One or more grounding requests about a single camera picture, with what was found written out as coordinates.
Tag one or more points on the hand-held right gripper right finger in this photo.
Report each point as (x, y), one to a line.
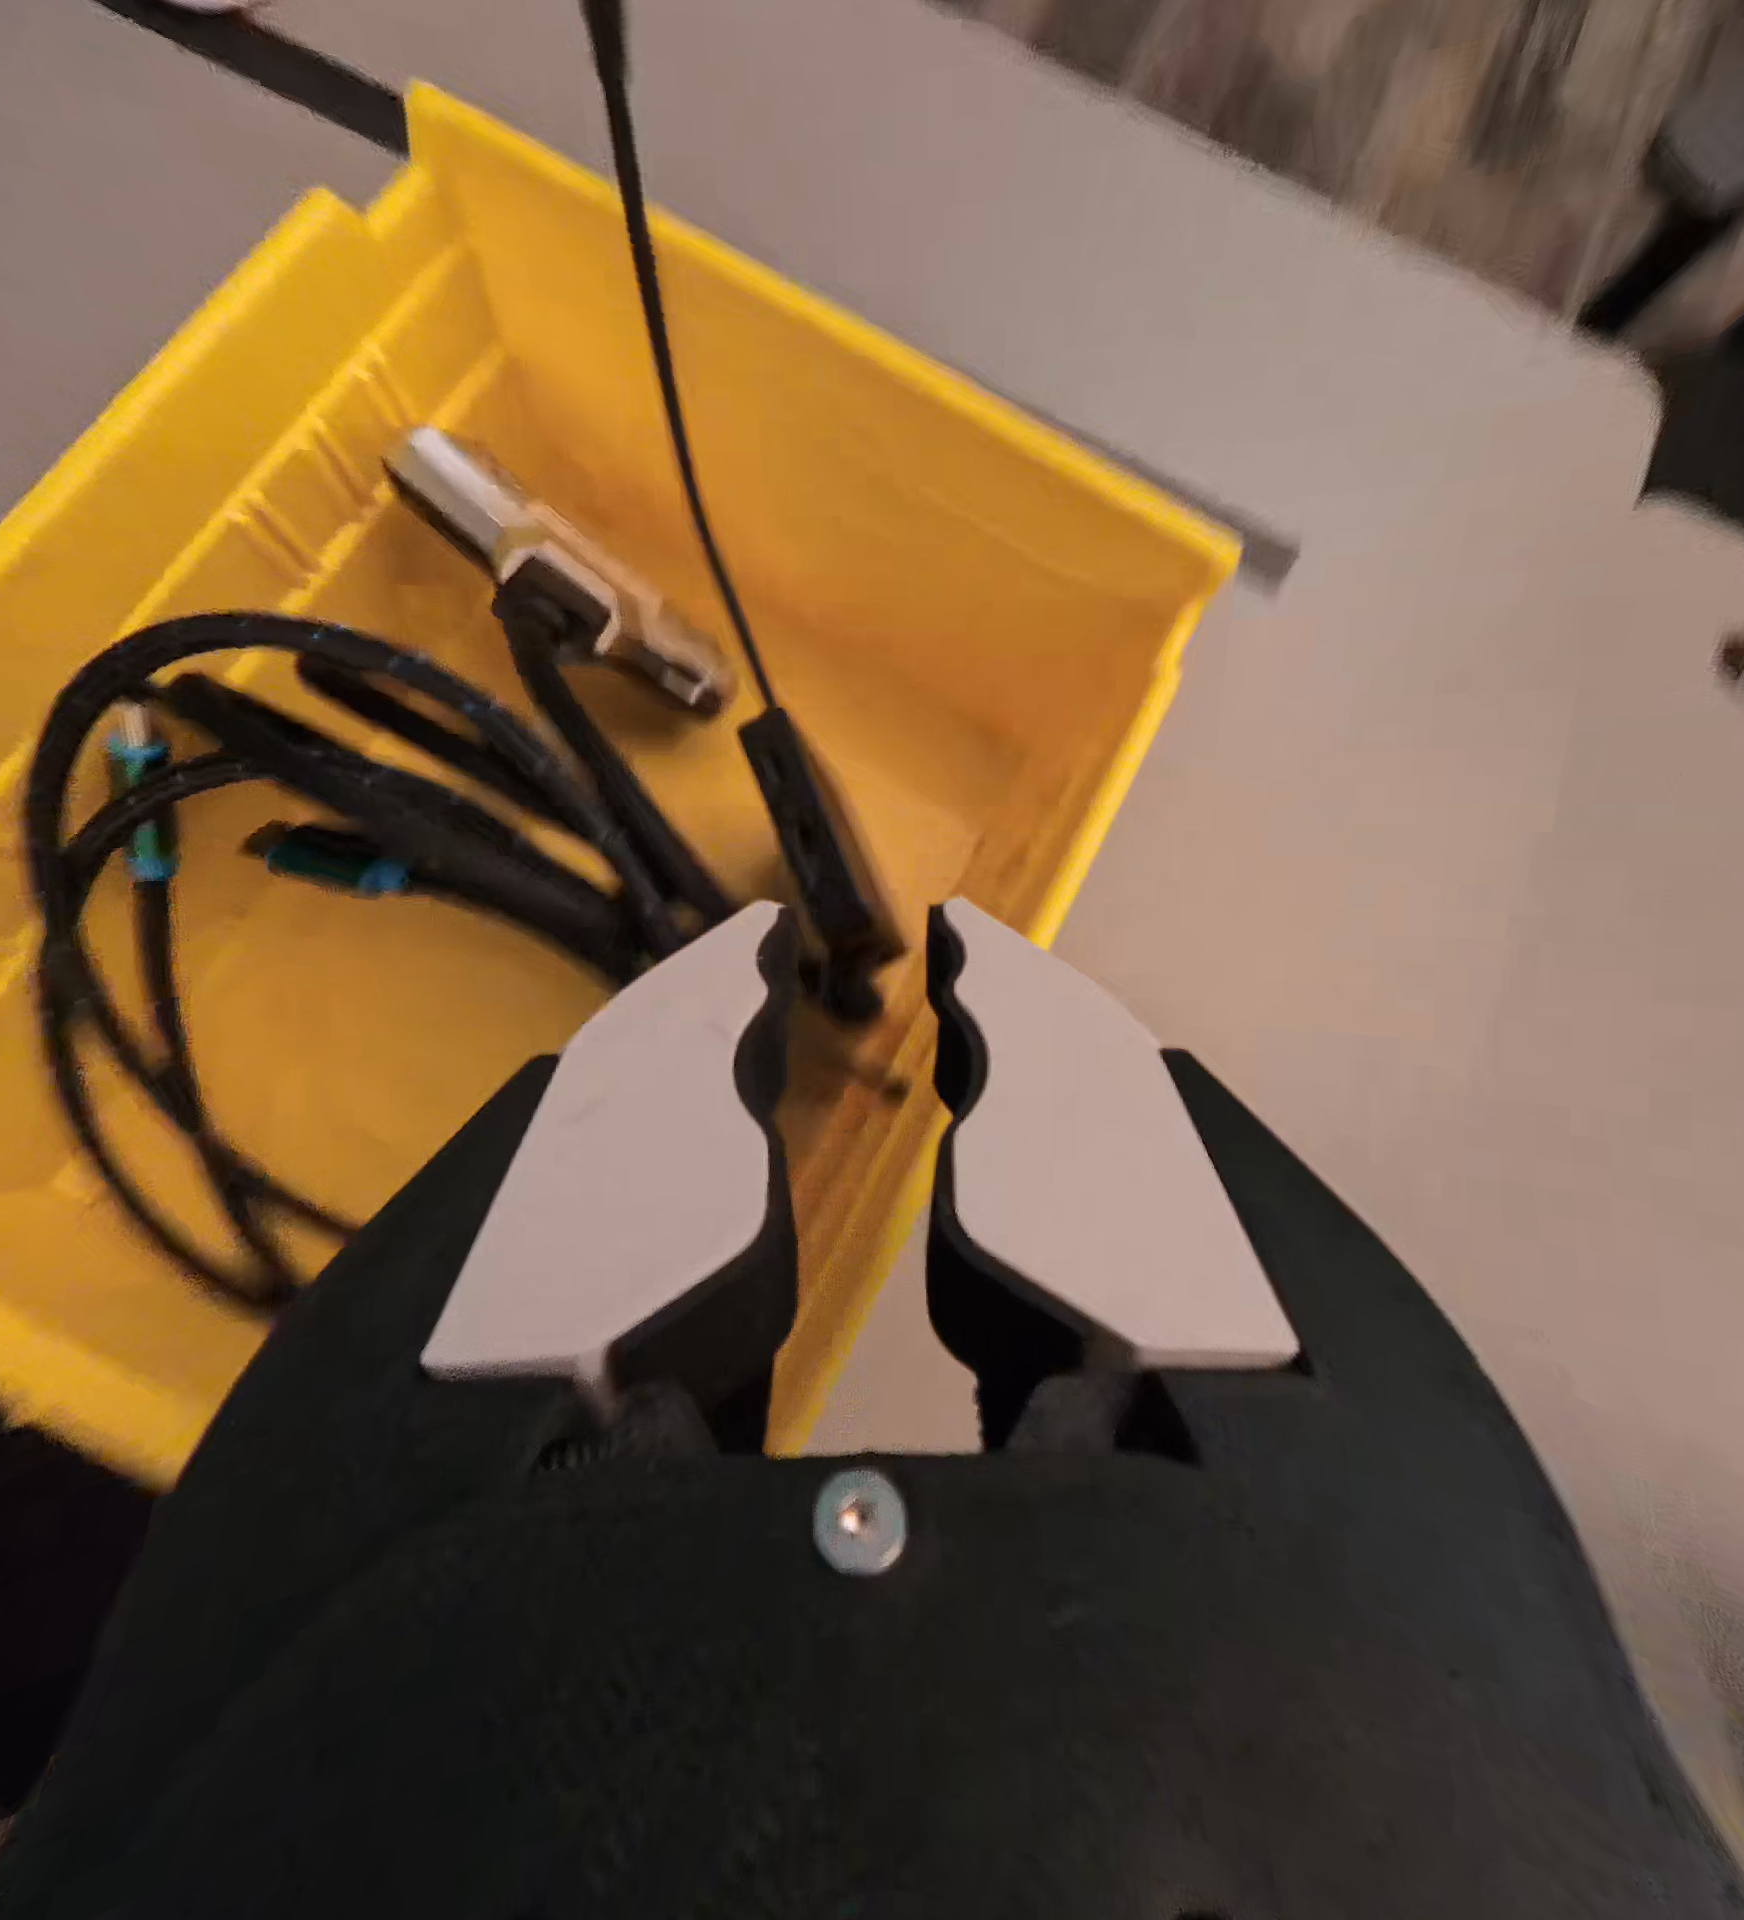
(1113, 1185)

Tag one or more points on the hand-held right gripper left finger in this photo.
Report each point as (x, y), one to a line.
(616, 1170)

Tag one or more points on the yellow plastic bin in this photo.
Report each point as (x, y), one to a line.
(888, 495)

